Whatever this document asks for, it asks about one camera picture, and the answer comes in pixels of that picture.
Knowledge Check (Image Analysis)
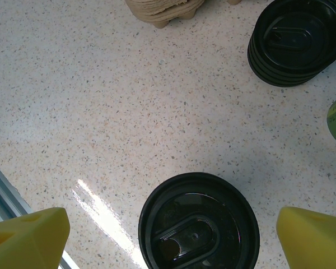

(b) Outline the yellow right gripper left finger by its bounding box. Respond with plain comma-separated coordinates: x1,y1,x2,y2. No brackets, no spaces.
0,207,71,269

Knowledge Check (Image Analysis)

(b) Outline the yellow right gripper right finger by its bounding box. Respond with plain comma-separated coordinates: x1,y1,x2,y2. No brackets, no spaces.
276,206,336,269

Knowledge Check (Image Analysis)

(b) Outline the black plastic lid stack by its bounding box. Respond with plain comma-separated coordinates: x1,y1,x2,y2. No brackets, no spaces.
246,0,336,87

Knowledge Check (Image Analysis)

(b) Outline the pulp cup carrier stack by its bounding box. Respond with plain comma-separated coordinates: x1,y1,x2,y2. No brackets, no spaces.
124,0,244,30

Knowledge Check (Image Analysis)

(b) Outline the metal table edge rail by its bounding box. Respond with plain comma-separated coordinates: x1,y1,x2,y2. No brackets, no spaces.
0,156,83,269

